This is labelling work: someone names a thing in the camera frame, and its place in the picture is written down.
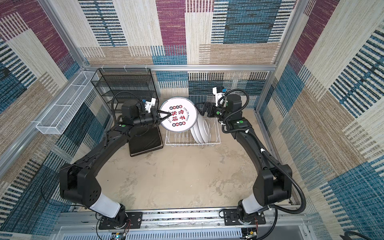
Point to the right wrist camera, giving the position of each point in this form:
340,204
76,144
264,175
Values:
219,93

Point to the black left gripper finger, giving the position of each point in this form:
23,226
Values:
163,112
162,119

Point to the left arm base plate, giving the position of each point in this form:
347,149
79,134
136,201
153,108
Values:
126,221

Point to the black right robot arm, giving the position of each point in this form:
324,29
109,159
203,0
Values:
271,185

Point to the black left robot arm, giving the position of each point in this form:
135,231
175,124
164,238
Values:
78,183

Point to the white round printed plate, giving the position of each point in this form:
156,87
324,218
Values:
184,114

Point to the black mesh shelf rack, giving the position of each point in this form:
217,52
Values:
119,85

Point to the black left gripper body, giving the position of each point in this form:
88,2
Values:
151,120

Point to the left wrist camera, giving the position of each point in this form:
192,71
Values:
150,106

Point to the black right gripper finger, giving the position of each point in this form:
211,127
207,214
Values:
203,112
201,105

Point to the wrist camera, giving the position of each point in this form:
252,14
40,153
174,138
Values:
150,106
219,93

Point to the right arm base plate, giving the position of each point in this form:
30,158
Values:
234,217

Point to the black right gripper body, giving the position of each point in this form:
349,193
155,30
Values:
219,112

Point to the white wire dish rack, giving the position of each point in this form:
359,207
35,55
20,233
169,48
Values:
186,139

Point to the aluminium front rail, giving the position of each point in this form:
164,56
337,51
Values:
184,224

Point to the white wire wall basket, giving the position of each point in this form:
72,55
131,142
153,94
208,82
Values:
59,116

